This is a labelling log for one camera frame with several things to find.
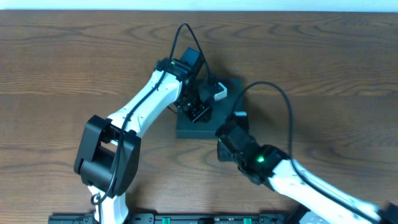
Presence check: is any black box with hinged lid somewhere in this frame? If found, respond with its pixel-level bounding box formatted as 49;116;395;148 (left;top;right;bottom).
176;78;243;139

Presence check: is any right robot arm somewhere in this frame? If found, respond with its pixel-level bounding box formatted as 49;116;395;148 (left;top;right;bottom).
215;119;397;223

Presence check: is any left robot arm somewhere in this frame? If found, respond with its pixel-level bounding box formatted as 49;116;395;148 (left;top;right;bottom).
74;48;228;223

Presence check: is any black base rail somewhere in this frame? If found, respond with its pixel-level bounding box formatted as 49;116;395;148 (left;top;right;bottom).
47;213;300;224

